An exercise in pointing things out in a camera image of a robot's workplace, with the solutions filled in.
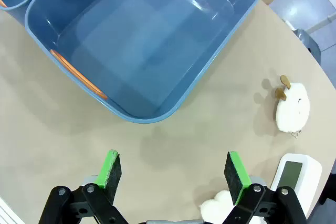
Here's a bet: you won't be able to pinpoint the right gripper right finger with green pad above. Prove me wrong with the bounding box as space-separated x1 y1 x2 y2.
223 151 308 224

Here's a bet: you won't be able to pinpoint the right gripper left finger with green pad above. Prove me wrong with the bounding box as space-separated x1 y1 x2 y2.
38 150 127 224

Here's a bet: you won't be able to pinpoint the white digital clock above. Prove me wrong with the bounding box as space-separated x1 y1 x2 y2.
269 153 323 218

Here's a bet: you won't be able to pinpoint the white fluffy plush toy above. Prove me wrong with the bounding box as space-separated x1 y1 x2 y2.
199 189 263 224

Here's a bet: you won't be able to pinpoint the white plush sheep brown ears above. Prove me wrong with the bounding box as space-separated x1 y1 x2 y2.
274 74 311 138

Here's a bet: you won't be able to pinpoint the large blue plastic basket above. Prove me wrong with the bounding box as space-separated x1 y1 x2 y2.
24 0 266 124

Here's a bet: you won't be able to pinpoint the white ridged device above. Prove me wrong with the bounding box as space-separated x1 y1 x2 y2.
0 197 22 224

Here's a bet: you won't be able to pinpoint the grey metal table leg base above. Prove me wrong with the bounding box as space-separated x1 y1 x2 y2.
292 28 321 65

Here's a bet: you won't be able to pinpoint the white floor pole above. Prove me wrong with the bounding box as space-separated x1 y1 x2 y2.
306 11 336 34

